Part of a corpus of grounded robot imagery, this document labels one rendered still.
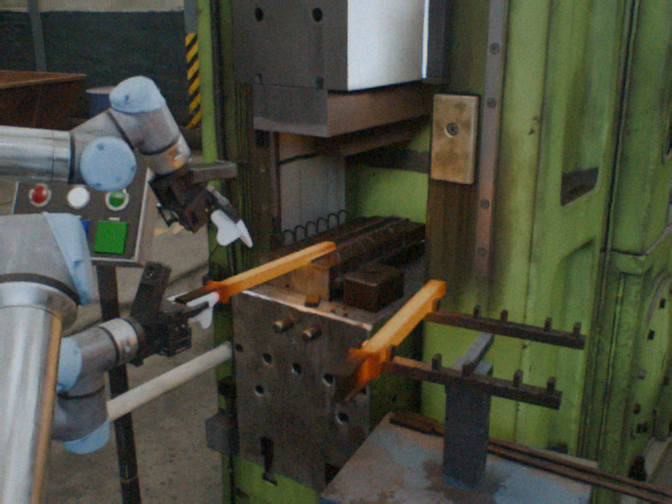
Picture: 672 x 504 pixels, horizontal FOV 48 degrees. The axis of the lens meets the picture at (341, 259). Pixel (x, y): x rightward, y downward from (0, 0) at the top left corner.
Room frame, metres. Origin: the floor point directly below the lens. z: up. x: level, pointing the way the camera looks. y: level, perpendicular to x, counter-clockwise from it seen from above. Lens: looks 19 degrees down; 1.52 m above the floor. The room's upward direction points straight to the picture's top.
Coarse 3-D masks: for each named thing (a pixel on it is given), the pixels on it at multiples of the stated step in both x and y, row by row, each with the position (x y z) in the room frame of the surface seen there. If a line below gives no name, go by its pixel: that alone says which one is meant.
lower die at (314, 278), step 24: (360, 216) 1.95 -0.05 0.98; (384, 216) 1.92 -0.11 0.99; (312, 240) 1.71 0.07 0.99; (360, 240) 1.69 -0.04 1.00; (408, 240) 1.78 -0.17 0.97; (312, 264) 1.53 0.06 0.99; (336, 264) 1.53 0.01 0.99; (360, 264) 1.60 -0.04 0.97; (288, 288) 1.57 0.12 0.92; (312, 288) 1.53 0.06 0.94
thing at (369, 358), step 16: (432, 288) 1.27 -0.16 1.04; (416, 304) 1.19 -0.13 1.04; (400, 320) 1.12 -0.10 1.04; (416, 320) 1.16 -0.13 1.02; (384, 336) 1.06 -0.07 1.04; (400, 336) 1.09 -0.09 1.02; (352, 352) 0.98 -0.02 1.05; (368, 352) 0.98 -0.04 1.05; (384, 352) 1.02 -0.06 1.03; (336, 368) 0.93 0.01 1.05; (352, 368) 0.93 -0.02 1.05; (368, 368) 0.98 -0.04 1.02; (336, 384) 0.91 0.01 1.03; (352, 384) 0.94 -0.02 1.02; (336, 400) 0.91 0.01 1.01
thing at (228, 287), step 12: (300, 252) 1.56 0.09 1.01; (312, 252) 1.56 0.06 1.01; (264, 264) 1.47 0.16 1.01; (276, 264) 1.47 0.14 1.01; (288, 264) 1.49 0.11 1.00; (300, 264) 1.52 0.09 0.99; (240, 276) 1.40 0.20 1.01; (252, 276) 1.40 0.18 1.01; (264, 276) 1.43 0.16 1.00; (204, 288) 1.32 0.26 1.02; (216, 288) 1.32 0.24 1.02; (228, 288) 1.34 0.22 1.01; (240, 288) 1.37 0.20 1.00; (180, 300) 1.26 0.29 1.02; (192, 300) 1.27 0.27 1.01; (228, 300) 1.33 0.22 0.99
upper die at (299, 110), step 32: (256, 96) 1.61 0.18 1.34; (288, 96) 1.56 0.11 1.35; (320, 96) 1.51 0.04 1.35; (352, 96) 1.57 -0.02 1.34; (384, 96) 1.68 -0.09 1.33; (416, 96) 1.79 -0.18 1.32; (256, 128) 1.62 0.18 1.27; (288, 128) 1.56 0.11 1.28; (320, 128) 1.52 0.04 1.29; (352, 128) 1.58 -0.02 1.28
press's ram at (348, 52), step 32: (256, 0) 1.61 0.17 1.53; (288, 0) 1.56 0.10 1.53; (320, 0) 1.51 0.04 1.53; (352, 0) 1.49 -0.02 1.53; (384, 0) 1.58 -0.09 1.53; (416, 0) 1.68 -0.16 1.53; (256, 32) 1.61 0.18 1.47; (288, 32) 1.56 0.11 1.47; (320, 32) 1.51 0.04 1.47; (352, 32) 1.49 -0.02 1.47; (384, 32) 1.58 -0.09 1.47; (416, 32) 1.68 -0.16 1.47; (256, 64) 1.61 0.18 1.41; (288, 64) 1.56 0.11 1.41; (320, 64) 1.51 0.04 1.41; (352, 64) 1.49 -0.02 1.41; (384, 64) 1.58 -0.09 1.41; (416, 64) 1.69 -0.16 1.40
